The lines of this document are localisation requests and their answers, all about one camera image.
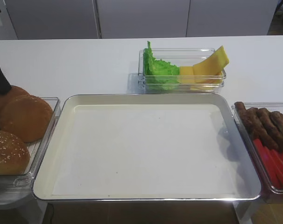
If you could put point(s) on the large white metal tray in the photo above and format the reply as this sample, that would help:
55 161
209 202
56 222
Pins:
146 147

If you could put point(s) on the flat yellow cheese slice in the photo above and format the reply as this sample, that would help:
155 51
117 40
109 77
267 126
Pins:
186 75

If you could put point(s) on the red tomato slice left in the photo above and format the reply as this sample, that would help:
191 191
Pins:
267 162

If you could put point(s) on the leftmost brown meat patty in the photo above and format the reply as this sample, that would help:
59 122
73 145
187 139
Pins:
254 134

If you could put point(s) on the plain bun rear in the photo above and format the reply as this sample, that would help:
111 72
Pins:
14 92

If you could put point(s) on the red tomato slice middle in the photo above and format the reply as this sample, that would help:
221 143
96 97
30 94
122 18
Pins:
278 164

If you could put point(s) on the green lettuce leaf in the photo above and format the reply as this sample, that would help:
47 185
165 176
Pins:
159 67

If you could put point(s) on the clear patty tomato container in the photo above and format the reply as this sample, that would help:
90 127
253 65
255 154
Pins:
251 147

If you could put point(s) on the plain bun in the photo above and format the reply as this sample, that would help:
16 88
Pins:
14 92
26 116

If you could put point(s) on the plain bun front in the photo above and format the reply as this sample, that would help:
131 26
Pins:
26 116

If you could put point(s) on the sesame seed bun top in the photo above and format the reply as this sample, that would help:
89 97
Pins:
14 155

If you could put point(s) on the clear lettuce cheese container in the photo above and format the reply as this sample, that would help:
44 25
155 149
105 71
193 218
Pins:
184 57

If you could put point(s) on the upright yellow cheese slice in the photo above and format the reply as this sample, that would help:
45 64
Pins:
214 64

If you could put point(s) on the clear plastic bun container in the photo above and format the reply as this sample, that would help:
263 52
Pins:
37 150

